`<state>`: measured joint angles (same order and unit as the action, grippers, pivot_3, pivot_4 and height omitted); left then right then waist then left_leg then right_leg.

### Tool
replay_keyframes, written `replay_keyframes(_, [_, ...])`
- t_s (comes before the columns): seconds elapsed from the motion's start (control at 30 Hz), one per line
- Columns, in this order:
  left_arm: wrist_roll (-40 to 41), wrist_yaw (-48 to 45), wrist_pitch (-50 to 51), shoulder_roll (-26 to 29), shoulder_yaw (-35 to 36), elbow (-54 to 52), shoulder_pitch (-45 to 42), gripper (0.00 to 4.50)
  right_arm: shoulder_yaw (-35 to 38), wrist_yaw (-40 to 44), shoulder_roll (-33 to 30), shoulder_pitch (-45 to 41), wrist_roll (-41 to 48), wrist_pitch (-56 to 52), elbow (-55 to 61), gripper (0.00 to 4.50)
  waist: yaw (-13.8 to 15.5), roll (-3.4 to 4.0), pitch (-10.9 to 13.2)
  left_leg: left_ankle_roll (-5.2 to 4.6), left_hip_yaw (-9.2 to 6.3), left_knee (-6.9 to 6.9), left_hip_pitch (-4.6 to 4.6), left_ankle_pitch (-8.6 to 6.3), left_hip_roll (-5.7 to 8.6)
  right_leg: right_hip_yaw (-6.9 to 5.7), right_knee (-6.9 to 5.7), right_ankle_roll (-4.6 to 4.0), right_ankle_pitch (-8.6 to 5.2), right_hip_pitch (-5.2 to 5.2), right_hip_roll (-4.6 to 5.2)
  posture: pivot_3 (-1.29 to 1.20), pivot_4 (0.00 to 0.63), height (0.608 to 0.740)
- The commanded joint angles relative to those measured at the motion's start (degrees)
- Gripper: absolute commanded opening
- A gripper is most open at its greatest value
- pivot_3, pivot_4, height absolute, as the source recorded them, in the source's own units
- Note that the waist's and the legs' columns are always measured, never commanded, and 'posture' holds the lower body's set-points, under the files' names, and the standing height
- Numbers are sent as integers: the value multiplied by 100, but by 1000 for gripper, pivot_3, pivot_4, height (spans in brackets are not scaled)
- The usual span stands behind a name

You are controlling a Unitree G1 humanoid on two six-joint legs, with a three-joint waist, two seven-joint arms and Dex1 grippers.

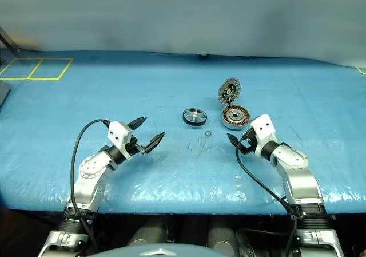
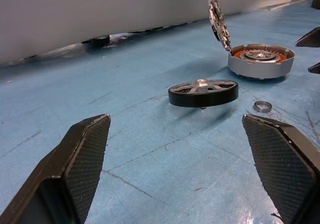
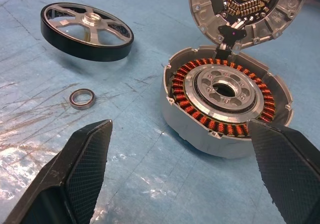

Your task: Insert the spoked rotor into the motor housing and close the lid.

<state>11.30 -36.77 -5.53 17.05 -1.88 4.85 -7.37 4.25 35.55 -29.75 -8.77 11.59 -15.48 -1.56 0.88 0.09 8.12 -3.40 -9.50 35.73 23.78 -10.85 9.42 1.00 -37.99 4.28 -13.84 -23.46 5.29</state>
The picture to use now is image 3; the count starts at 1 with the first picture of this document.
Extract silver motor housing copper coils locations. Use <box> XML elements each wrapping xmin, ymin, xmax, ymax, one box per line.
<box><xmin>159</xmin><ymin>44</ymin><xmax>295</xmax><ymax>159</ymax></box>

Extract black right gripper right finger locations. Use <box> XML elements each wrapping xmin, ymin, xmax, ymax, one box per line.
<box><xmin>248</xmin><ymin>118</ymin><xmax>320</xmax><ymax>224</ymax></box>

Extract black rotor ring silver spokes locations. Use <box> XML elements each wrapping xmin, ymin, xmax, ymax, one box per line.
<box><xmin>39</xmin><ymin>3</ymin><xmax>135</xmax><ymax>62</ymax></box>

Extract round silver tape roll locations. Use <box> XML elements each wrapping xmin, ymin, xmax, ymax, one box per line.
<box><xmin>187</xmin><ymin>0</ymin><xmax>313</xmax><ymax>51</ymax></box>

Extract blue plastic table cover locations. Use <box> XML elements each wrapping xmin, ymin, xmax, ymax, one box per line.
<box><xmin>0</xmin><ymin>0</ymin><xmax>320</xmax><ymax>224</ymax></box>

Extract small silver bearing ring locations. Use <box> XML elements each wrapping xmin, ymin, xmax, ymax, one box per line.
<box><xmin>69</xmin><ymin>88</ymin><xmax>97</xmax><ymax>111</ymax></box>

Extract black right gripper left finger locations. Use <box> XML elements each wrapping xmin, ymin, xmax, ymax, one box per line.
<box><xmin>3</xmin><ymin>119</ymin><xmax>114</xmax><ymax>224</ymax></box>

